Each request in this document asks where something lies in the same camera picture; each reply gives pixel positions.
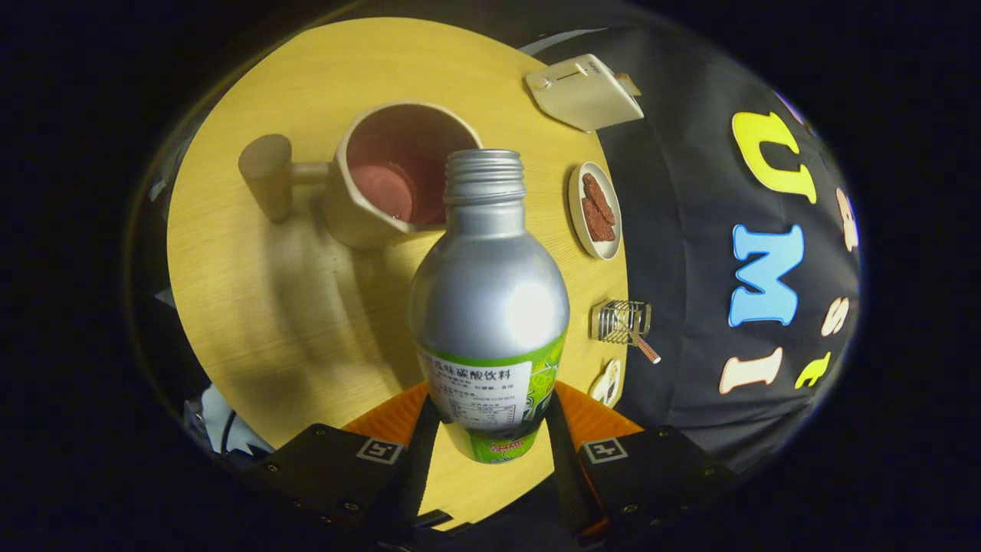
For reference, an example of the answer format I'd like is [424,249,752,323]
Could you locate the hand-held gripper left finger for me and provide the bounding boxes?
[253,383,444,541]

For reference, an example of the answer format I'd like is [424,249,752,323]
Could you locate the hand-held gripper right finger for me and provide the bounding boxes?
[546,382,740,548]

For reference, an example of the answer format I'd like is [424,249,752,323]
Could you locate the silver juice bottle green label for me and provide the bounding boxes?
[408,149,571,465]

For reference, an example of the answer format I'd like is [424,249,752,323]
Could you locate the beige cup wooden handle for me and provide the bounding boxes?
[238,101,484,250]

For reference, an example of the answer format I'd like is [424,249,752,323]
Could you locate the white divided dish with grains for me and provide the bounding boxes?
[589,359,623,407]

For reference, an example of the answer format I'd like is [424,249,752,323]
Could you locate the clear square holder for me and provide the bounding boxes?
[589,300,652,344]

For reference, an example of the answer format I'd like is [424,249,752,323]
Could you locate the black backdrop cloth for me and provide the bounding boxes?
[521,31,859,472]

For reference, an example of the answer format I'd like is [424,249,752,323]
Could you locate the wooden table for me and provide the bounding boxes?
[166,17,631,530]

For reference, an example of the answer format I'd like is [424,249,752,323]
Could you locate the white round plate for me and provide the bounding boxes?
[568,161,623,261]

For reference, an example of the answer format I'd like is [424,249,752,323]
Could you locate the brown meat slices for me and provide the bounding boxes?
[581,172,617,243]

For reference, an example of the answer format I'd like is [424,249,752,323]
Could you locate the white toaster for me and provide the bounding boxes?
[525,54,645,133]

